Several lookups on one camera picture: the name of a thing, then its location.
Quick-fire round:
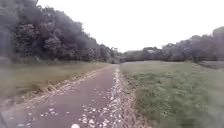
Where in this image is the grey asphalt path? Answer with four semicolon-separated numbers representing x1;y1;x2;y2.
0;63;153;128

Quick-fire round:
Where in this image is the grass field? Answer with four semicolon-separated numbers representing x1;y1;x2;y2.
119;60;224;128

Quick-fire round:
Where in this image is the wood of dark trees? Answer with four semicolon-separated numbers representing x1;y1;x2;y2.
0;0;121;64

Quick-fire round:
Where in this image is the row of distant trees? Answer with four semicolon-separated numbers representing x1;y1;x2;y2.
118;26;224;64

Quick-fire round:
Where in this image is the grass verge with dry leaves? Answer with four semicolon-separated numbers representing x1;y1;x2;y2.
0;60;111;104

